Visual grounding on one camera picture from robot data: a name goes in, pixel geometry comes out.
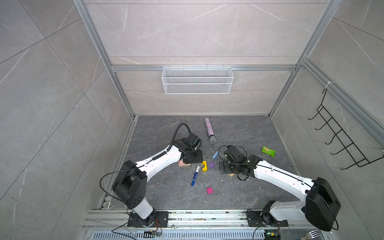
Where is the natural wood block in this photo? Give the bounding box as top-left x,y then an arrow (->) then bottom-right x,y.
178,162 -> 191,167

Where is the light blue block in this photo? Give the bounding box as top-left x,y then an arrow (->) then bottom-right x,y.
212,151 -> 219,161

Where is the yellow arch block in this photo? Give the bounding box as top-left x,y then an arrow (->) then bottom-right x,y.
202,161 -> 208,172

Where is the blue white marker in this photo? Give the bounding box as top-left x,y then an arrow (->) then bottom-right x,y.
191,166 -> 201,187

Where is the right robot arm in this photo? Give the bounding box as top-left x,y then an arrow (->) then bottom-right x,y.
218,145 -> 341,232

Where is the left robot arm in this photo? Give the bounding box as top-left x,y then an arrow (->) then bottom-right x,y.
112,134 -> 203,221

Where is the magenta cube block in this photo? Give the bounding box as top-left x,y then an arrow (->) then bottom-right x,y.
206,187 -> 214,194

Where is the glitter sprinkle tube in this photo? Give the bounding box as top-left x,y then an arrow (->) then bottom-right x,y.
205,118 -> 217,144

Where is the green circuit board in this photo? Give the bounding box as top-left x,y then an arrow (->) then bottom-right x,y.
264,230 -> 281,240

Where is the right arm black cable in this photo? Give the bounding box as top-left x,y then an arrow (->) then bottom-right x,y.
217,145 -> 340,231

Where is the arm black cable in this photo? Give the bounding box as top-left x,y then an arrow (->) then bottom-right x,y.
99,122 -> 193,202
217,145 -> 340,231

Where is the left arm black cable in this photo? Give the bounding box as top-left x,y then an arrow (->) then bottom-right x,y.
99,122 -> 193,202

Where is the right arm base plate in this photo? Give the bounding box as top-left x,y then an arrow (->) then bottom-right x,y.
245,210 -> 289,228

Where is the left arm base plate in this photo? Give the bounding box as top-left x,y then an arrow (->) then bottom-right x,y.
127,211 -> 169,228

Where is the white wire mesh basket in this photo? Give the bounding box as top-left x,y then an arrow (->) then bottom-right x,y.
162,67 -> 234,95

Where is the black wire hook rack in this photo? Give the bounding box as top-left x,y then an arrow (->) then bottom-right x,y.
308,89 -> 384,171

